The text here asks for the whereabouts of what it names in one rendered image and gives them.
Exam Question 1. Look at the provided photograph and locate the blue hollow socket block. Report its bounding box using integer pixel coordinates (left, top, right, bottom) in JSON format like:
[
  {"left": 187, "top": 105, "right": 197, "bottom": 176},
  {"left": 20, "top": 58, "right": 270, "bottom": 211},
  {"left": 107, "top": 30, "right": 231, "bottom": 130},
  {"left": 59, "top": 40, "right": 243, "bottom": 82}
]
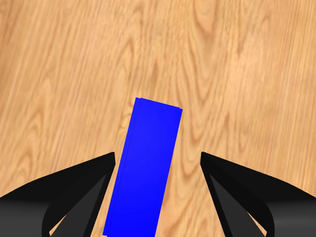
[{"left": 102, "top": 97, "right": 184, "bottom": 237}]

